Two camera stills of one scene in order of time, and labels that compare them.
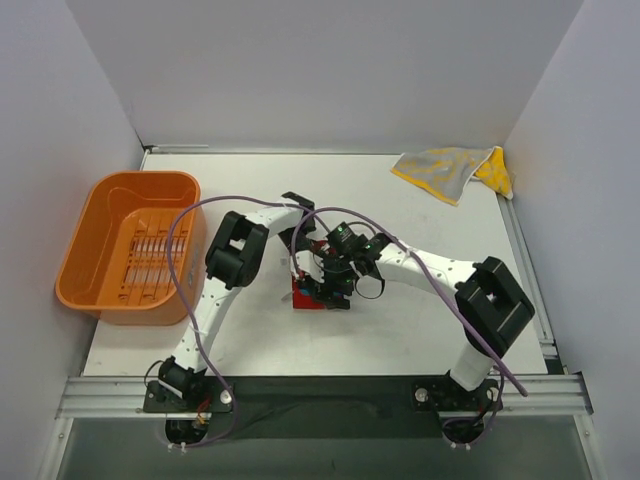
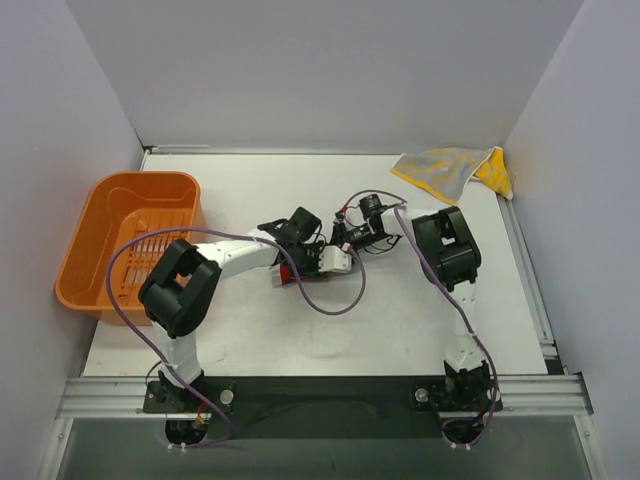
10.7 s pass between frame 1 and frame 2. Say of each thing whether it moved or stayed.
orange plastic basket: stayed
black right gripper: moved
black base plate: stayed
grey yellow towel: stayed
